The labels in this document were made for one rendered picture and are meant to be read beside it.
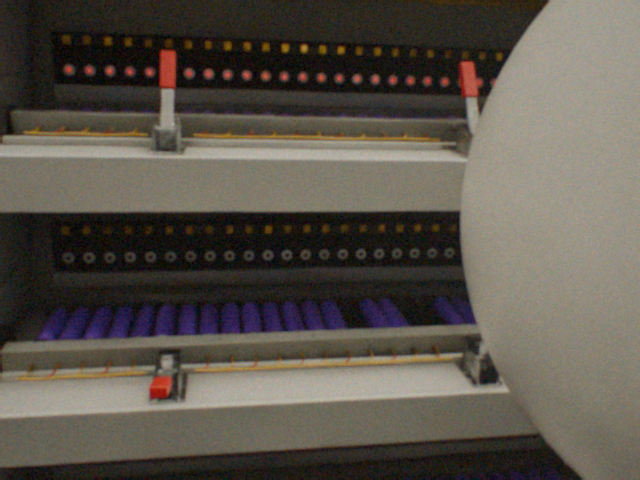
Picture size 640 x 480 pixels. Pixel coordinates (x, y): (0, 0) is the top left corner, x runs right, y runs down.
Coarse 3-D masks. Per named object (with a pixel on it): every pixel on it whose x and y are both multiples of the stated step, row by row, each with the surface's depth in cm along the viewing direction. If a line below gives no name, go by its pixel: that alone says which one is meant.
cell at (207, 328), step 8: (208, 304) 60; (200, 312) 59; (208, 312) 58; (216, 312) 59; (200, 320) 57; (208, 320) 56; (216, 320) 57; (200, 328) 55; (208, 328) 54; (216, 328) 55
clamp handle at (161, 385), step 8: (168, 360) 47; (168, 368) 47; (160, 376) 45; (168, 376) 44; (152, 384) 41; (160, 384) 41; (168, 384) 41; (152, 392) 40; (160, 392) 40; (168, 392) 41
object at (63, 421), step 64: (0, 320) 54; (0, 384) 48; (64, 384) 48; (128, 384) 49; (192, 384) 49; (256, 384) 49; (320, 384) 50; (384, 384) 50; (448, 384) 51; (0, 448) 45; (64, 448) 45; (128, 448) 46; (192, 448) 47; (256, 448) 48
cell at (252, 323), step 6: (246, 306) 60; (252, 306) 60; (246, 312) 58; (252, 312) 58; (258, 312) 59; (246, 318) 57; (252, 318) 57; (258, 318) 57; (246, 324) 56; (252, 324) 56; (258, 324) 56; (246, 330) 55; (252, 330) 54; (258, 330) 55
